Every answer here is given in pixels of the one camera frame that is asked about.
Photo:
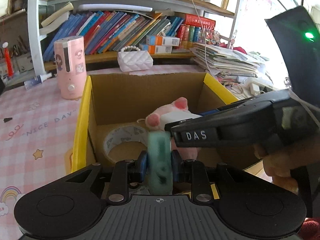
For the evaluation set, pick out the green white toy figure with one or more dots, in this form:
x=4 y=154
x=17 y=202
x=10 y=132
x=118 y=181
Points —
x=160 y=179

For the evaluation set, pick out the red tassel ornament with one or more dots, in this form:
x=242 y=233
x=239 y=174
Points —
x=8 y=59

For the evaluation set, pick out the yellow tape roll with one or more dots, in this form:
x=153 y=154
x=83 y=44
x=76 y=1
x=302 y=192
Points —
x=124 y=142

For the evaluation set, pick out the yellow cardboard box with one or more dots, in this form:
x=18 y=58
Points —
x=118 y=110

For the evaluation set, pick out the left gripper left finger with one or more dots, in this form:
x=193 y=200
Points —
x=142 y=163

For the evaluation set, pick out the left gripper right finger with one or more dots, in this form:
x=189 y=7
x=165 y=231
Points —
x=177 y=167

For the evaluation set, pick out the orange white medicine boxes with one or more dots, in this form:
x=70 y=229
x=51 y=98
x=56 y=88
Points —
x=159 y=44

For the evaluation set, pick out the person right hand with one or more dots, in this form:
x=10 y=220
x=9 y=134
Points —
x=279 y=164

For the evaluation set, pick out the row of colourful books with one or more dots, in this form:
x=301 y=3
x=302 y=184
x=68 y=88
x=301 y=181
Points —
x=105 y=31

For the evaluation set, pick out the white quilted handbag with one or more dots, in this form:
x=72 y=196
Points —
x=132 y=59

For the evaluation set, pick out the pink cylindrical humidifier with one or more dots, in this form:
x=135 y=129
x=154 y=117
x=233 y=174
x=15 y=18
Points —
x=71 y=66

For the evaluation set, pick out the small black cap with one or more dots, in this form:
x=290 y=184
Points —
x=7 y=120

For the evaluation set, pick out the pink plush pig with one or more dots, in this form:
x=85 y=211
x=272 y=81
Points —
x=152 y=122

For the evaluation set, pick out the white tube on table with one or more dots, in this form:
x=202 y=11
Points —
x=37 y=80

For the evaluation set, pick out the pink checkered tablecloth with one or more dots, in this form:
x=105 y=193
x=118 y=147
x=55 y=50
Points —
x=36 y=144

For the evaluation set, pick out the stack of papers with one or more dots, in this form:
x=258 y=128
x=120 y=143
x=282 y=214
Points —
x=225 y=62

